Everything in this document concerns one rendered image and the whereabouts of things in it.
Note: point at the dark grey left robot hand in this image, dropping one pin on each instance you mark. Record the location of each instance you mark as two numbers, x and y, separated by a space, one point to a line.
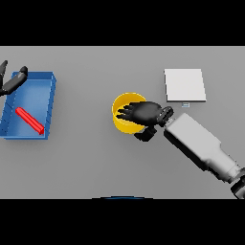
14 83

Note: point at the blue tray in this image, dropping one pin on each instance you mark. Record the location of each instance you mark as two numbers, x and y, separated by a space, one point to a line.
28 105

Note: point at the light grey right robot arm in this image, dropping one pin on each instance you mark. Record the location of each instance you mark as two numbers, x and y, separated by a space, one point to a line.
204 148

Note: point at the yellow bowl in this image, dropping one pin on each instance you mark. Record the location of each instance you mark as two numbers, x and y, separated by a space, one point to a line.
122 124

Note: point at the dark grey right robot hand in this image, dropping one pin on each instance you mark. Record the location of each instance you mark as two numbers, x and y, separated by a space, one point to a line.
145 112

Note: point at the pale square measuring scale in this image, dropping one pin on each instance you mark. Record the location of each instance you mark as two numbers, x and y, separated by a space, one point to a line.
185 84

